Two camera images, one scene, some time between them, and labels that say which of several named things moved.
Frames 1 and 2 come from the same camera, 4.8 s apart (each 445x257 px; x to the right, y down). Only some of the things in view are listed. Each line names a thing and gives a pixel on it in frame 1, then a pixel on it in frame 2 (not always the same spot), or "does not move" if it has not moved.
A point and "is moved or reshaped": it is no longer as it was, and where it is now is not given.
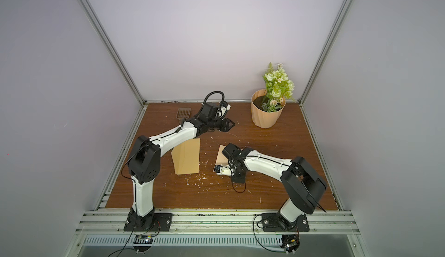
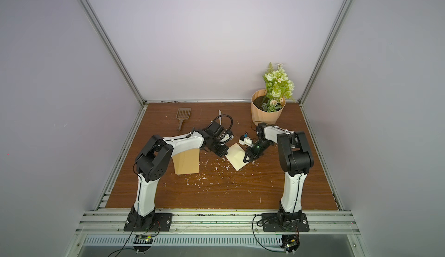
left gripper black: [226, 122] -> [222, 151]
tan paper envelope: [186, 157] does not move
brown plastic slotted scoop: [183, 113] does not move
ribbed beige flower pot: [261, 117] does not move
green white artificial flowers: [278, 88] does not move
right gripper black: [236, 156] -> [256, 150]
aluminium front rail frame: [111, 223] does not move
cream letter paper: [221, 159] is moved or reshaped
